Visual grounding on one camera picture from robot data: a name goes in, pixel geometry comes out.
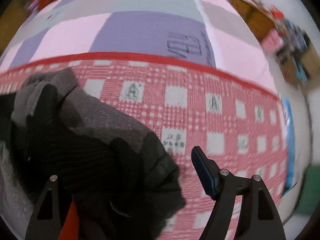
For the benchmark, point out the green object on floor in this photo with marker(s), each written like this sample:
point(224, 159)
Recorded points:
point(309, 195)

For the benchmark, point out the pink purple patchwork bedsheet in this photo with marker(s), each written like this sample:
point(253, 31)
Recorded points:
point(207, 32)

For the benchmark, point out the wooden wardrobe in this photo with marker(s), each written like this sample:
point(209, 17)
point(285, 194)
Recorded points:
point(10, 22)

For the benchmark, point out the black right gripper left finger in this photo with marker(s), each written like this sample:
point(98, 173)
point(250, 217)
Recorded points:
point(53, 216)

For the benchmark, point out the blue strip on floor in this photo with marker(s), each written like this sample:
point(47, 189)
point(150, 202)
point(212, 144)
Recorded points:
point(290, 142)

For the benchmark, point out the red white checkered blanket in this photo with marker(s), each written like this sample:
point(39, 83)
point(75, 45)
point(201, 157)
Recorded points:
point(226, 136)

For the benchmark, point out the pile of colourful clutter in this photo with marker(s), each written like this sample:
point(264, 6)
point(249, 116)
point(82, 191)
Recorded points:
point(292, 49)

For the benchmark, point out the wooden bedside cabinet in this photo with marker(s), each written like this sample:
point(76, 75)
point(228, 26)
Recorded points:
point(257, 20)

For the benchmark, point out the black and grey quilted jacket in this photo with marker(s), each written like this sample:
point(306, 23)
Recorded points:
point(115, 169)

